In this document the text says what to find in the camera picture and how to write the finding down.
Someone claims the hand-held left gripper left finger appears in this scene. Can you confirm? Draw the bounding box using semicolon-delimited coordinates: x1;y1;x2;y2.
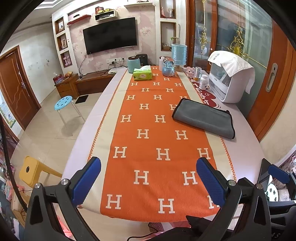
24;157;102;241

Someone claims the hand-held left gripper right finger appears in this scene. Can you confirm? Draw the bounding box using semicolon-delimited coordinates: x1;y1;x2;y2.
196;157;272;241

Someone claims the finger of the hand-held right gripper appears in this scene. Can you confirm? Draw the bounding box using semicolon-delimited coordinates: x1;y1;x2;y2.
258;158;271;186
268;164;296;201

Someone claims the grey towel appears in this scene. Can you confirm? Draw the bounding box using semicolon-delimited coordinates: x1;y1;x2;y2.
172;98;236;140

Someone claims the white stool with holes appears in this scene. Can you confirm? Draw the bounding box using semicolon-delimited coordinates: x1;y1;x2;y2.
265;176;279;201

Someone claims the yellow plastic stool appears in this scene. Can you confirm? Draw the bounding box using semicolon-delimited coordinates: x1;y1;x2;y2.
19;156;63;189

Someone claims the orange printed table runner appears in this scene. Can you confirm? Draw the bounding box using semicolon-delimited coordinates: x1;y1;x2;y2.
87;65;237;223

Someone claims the blue plastic stool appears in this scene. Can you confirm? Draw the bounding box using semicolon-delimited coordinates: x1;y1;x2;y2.
55;95;86;129

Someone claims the red printed table mat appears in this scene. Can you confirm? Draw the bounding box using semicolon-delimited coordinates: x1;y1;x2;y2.
190;77;229;110

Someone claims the white storage cabinet appliance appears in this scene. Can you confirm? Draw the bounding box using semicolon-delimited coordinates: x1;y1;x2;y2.
208;61;255;103

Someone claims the wooden drawer chest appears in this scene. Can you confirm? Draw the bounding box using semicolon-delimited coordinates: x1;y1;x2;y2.
55;74;80;98

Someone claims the low wooden television cabinet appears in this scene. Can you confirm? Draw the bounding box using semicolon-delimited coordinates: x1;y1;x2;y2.
75;70;119;96

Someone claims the white medicine bottle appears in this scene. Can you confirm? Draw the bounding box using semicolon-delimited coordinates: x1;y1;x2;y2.
199;75;209;90

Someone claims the wooden glass sliding door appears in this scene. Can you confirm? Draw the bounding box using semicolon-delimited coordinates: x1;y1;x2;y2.
186;0;296;142

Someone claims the wooden room door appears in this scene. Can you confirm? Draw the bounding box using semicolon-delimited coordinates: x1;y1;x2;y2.
0;45;41;131

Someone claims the green tissue box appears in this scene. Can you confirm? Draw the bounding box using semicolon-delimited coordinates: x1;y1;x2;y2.
133;66;153;81

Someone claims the teal canister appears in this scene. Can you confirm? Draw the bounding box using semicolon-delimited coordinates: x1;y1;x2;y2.
128;57;141;73

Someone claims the black countertop appliance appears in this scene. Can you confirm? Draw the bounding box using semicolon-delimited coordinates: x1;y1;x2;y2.
136;54;149;67

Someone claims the black television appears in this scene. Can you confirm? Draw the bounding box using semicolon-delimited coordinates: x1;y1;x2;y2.
83;17;137;55

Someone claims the black cable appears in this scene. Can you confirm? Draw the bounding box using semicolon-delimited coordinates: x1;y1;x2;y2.
0;113;27;210

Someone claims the silver door handle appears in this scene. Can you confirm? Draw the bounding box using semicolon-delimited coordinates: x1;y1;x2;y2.
265;62;278;93

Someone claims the wall poster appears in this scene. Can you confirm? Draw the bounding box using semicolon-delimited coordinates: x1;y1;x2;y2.
0;93;17;128

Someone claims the red wall shelf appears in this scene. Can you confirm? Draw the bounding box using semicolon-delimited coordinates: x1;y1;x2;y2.
67;14;92;25

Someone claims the cream wall shelf box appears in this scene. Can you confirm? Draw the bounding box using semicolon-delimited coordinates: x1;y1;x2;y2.
95;10;118;22

